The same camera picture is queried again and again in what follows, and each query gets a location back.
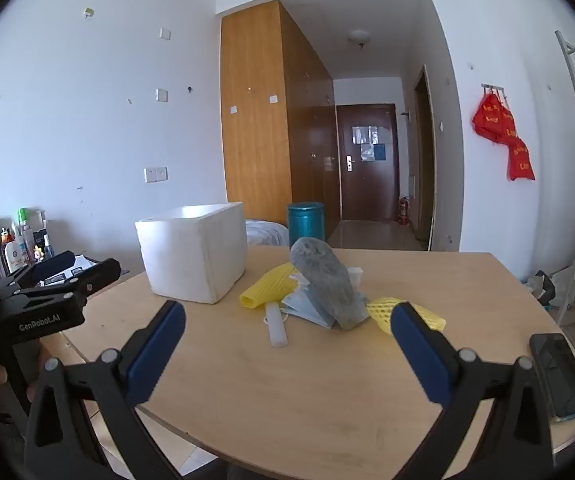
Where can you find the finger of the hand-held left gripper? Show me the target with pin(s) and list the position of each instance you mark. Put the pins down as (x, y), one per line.
(99, 272)
(54, 265)

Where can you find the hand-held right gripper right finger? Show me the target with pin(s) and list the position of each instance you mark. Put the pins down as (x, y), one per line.
(420, 355)

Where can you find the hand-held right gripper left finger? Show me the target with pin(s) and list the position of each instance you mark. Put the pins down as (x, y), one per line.
(160, 355)

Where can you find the yellow foam net sleeve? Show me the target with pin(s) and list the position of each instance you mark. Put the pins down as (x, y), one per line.
(385, 310)
(267, 287)

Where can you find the white foam box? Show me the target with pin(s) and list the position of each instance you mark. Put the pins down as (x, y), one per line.
(195, 255)

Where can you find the white foam stick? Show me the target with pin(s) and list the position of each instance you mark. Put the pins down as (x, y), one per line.
(276, 327)

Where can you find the grey sock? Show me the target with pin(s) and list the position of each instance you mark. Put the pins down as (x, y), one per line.
(322, 280)

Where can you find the printed paper leaflet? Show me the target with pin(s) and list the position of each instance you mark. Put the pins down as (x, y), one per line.
(84, 261)

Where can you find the white lotion bottle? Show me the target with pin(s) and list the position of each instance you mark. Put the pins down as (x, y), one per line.
(16, 256)

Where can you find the green cap spray can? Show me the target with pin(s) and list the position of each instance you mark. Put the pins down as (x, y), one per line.
(24, 230)

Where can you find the white tissue paper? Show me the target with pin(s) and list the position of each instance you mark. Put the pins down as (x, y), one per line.
(355, 275)

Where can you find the black smartphone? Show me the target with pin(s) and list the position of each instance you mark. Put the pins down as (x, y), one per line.
(560, 375)

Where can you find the red fire extinguisher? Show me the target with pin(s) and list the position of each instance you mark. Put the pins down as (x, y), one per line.
(404, 212)

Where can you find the pale blue bed sheet pile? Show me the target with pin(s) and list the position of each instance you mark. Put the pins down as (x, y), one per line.
(266, 234)

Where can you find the teal cup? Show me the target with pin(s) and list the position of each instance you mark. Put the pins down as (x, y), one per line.
(306, 222)

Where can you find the dark brown entrance door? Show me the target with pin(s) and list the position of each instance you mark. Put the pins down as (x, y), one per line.
(367, 180)

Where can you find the blue door sign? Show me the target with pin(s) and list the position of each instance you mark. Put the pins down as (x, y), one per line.
(379, 152)

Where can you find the wooden wardrobe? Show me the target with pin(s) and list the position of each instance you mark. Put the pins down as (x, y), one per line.
(262, 110)

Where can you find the ceiling lamp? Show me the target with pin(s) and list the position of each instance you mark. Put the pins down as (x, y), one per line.
(359, 37)

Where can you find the double white wall socket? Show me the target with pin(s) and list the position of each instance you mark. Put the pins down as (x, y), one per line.
(156, 174)

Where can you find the white wall switch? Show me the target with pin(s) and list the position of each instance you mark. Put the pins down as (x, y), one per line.
(165, 33)
(162, 95)

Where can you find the side door frame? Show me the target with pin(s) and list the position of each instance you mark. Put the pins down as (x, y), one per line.
(423, 160)

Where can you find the green wall hook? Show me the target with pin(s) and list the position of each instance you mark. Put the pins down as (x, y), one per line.
(88, 12)

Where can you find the wall hook rack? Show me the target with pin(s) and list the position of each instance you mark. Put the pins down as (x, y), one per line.
(493, 87)

